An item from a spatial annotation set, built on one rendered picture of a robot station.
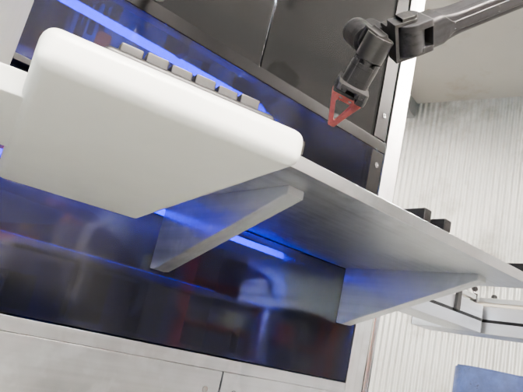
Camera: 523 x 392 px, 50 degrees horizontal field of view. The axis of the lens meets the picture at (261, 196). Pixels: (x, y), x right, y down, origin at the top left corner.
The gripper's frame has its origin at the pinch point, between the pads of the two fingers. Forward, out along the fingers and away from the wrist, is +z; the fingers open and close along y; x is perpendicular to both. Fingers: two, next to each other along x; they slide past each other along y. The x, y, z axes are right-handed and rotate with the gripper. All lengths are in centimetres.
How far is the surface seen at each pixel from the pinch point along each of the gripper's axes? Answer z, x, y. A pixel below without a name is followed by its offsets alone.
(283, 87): 0.5, -12.3, -8.7
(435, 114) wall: 68, 135, -428
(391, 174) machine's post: 12.4, 23.2, -24.7
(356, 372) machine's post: 49, 34, 8
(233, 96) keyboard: -18, -16, 70
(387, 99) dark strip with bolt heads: -2.4, 14.1, -34.6
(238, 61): -1.7, -23.2, -2.2
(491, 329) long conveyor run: 52, 87, -47
